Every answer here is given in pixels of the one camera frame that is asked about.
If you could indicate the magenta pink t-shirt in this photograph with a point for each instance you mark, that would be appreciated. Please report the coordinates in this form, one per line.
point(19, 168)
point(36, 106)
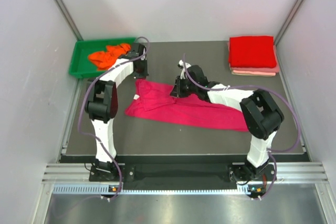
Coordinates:
point(152, 101)

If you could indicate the folded peach t-shirt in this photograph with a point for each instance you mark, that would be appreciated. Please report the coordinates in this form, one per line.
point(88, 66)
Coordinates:
point(250, 73)

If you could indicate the folded red t-shirt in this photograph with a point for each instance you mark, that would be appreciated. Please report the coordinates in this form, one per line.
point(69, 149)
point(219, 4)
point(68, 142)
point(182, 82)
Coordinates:
point(252, 52)

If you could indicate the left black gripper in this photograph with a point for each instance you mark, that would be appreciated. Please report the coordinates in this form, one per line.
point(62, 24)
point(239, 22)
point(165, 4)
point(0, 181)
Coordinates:
point(143, 74)

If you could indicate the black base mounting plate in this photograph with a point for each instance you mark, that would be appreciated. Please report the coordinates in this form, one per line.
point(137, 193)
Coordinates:
point(177, 171)

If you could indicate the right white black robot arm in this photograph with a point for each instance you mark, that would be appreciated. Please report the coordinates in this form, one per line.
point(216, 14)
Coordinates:
point(261, 114)

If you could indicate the slotted grey cable duct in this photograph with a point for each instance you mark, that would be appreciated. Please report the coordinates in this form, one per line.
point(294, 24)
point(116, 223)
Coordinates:
point(105, 189)

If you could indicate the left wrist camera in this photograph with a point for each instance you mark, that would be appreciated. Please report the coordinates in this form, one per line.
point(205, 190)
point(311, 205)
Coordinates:
point(143, 57)

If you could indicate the aluminium frame rail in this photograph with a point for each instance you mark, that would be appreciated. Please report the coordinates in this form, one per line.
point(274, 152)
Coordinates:
point(66, 173)

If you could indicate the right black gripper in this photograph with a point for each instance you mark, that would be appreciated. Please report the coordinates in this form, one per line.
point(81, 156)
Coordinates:
point(177, 91)

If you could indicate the orange t-shirt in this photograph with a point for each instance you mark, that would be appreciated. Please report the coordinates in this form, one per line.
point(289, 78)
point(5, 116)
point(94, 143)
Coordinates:
point(104, 60)

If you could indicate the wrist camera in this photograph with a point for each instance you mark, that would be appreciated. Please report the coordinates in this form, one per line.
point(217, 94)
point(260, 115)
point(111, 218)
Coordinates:
point(143, 57)
point(181, 65)

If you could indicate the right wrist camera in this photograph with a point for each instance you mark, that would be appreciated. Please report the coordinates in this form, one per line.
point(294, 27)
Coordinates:
point(181, 65)

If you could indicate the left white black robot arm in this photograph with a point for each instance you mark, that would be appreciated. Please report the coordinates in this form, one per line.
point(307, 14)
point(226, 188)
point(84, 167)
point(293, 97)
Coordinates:
point(102, 105)

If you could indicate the green plastic bin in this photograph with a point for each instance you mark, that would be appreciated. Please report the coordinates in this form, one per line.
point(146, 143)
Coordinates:
point(80, 65)

